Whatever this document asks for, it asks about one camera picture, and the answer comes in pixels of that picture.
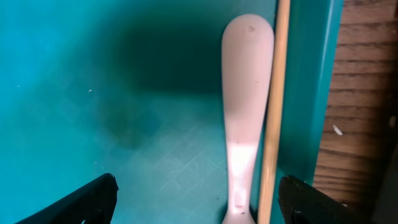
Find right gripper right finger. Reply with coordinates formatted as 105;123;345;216
278;175;372;224

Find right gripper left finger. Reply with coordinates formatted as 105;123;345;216
17;173;119;224

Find wooden chopstick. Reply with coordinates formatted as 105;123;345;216
257;0;290;224

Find white plastic fork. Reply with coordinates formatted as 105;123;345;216
221;14;274;223

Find grey plastic dishwasher rack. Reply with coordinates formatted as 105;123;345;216
372;146;398;224

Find teal plastic tray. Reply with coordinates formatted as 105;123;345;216
0;0;345;224

